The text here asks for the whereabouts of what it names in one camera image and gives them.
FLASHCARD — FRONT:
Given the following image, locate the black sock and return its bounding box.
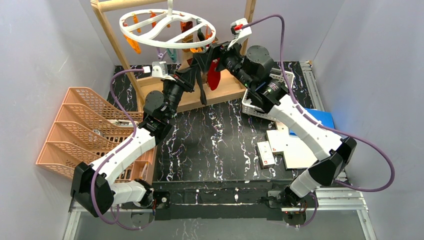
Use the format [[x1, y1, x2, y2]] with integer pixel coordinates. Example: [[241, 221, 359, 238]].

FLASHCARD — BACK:
[[179, 58, 208, 106]]

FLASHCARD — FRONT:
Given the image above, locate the white round clip hanger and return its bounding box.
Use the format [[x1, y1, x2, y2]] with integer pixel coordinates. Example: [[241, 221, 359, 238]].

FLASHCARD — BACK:
[[118, 0, 217, 49]]

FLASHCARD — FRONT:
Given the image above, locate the orange clothes peg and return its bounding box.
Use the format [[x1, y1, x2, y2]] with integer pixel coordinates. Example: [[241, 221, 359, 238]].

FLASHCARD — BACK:
[[124, 35, 142, 55]]

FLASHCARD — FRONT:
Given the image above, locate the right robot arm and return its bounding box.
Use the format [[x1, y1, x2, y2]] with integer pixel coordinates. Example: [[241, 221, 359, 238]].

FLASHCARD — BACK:
[[192, 42, 357, 206]]

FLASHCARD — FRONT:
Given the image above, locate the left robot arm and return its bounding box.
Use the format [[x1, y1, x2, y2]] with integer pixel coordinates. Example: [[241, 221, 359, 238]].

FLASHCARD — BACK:
[[70, 66, 202, 217]]

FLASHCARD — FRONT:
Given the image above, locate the red sock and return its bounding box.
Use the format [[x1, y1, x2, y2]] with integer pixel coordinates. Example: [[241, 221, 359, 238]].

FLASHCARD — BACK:
[[207, 58, 221, 91]]

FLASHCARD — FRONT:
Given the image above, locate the striped sock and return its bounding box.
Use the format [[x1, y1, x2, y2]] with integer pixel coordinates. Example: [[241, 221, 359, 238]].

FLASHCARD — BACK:
[[180, 21, 194, 44]]

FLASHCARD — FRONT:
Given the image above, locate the white perforated laundry basket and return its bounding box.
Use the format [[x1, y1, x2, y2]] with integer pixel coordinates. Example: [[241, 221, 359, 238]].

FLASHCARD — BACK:
[[242, 68, 295, 121]]

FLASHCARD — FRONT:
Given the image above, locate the peach mesh file organizer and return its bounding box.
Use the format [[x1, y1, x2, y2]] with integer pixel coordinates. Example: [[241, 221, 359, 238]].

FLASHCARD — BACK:
[[35, 87, 159, 186]]

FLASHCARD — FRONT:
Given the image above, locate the small white red box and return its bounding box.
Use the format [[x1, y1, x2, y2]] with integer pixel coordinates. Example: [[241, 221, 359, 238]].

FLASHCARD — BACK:
[[256, 141, 276, 169]]

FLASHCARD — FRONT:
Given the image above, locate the blue folder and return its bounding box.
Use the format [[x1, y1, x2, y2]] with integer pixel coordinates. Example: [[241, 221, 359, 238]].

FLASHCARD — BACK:
[[289, 105, 334, 138]]

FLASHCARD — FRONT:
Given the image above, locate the white flat board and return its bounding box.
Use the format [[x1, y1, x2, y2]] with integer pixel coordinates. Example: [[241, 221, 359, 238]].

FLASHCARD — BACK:
[[266, 121, 317, 170]]

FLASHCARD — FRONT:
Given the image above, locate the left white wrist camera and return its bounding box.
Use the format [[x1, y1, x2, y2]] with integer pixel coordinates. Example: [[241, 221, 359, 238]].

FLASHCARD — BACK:
[[141, 61, 176, 81]]

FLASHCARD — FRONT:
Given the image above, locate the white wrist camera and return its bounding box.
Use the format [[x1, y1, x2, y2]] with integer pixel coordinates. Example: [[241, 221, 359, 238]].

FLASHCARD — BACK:
[[141, 61, 176, 81], [227, 18, 252, 50]]

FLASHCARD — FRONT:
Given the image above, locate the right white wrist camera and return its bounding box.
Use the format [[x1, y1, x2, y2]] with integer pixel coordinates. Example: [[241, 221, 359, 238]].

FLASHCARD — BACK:
[[227, 18, 252, 50]]

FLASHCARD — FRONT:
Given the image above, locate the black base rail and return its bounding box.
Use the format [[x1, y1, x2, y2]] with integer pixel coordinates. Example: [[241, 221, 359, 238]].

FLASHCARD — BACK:
[[71, 178, 332, 221]]

